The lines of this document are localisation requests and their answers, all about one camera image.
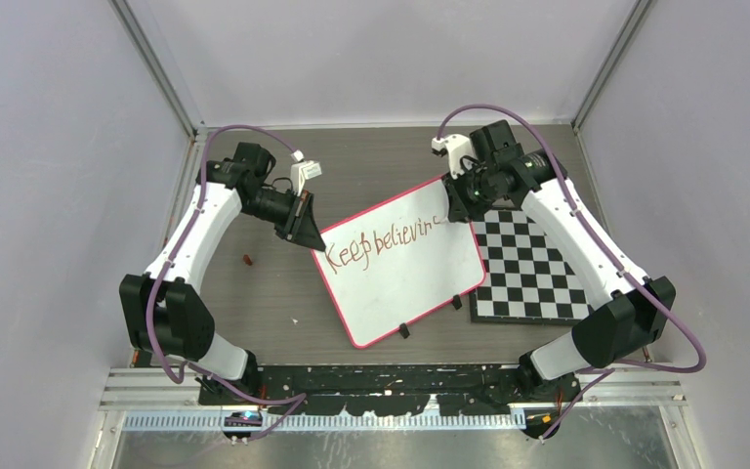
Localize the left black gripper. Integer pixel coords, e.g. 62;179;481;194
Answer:
243;188;326;251

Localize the black white checkerboard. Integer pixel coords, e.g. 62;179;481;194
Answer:
469;209;590;325

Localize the pink framed whiteboard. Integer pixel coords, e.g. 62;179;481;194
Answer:
312;178;486;349

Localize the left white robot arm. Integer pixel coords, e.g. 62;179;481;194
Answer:
119;143;325;405

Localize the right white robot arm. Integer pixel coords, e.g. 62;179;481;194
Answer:
431;120;676;402

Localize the left black whiteboard foot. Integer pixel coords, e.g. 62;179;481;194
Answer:
398;323;410;339

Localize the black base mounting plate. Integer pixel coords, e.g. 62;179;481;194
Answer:
235;364;581;417

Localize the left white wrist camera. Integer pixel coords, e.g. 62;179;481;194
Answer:
289;149;322;195

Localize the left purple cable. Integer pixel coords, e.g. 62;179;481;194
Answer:
145;124;314;445

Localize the purple cable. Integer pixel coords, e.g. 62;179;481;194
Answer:
145;124;314;445
436;103;708;444

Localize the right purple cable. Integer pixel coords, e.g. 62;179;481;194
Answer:
436;103;708;444

